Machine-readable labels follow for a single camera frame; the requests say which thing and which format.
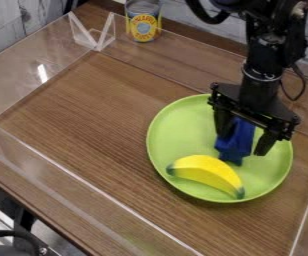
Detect yellow labelled tin can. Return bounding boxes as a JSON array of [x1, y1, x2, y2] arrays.
[[125, 0, 161, 43]]

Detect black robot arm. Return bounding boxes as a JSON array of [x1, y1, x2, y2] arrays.
[[185, 0, 308, 156]]

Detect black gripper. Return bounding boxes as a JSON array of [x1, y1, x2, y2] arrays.
[[207, 63, 301, 156]]

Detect black metal table leg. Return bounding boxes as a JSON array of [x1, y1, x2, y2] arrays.
[[12, 207, 36, 251]]

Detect black cable lower left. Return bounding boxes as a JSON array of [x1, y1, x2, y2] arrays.
[[0, 228, 42, 256]]

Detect blue cross-shaped block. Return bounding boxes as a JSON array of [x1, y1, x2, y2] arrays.
[[214, 117, 256, 166]]

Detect clear acrylic corner bracket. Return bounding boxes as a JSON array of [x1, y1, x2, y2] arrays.
[[69, 12, 115, 52]]

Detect clear acrylic front wall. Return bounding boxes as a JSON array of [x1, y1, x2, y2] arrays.
[[0, 128, 203, 256]]

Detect green plate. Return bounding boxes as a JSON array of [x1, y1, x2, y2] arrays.
[[146, 94, 293, 203]]

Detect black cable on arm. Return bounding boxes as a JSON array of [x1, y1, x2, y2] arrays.
[[278, 63, 308, 102]]

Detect yellow toy banana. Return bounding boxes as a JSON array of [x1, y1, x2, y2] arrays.
[[166, 155, 246, 199]]

